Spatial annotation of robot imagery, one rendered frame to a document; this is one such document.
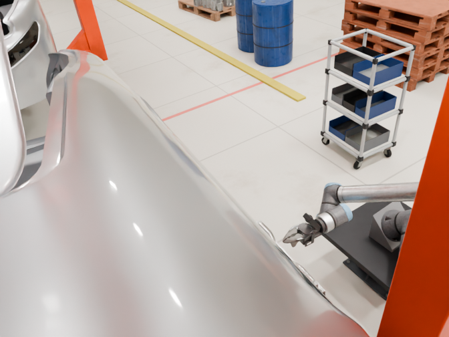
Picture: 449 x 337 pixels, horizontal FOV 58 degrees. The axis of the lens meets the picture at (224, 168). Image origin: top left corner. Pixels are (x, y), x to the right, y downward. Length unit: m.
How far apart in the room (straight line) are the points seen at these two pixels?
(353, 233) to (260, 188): 1.03
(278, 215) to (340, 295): 0.79
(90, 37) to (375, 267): 3.59
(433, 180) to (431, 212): 0.08
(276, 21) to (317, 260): 3.17
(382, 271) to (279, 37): 3.47
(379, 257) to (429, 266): 1.51
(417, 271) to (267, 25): 4.37
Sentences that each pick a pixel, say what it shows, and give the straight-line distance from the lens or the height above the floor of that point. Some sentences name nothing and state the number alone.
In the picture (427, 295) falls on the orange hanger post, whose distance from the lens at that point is 1.13.
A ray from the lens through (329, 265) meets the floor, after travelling 2.86.
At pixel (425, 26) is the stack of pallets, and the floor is 0.71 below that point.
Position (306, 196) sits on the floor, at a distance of 3.31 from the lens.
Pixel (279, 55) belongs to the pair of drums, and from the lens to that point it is 5.34.
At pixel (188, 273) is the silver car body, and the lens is 0.36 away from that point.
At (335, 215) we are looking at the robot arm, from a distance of 1.97.
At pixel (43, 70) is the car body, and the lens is 3.57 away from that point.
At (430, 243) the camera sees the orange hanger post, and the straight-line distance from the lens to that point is 1.03.
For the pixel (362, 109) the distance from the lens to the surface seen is 3.47.
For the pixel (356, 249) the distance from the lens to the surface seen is 2.58.
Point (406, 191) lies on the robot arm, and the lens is 1.94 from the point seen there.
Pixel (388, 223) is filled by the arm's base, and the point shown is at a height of 0.46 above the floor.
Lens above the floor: 2.23
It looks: 38 degrees down
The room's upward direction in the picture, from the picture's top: 6 degrees counter-clockwise
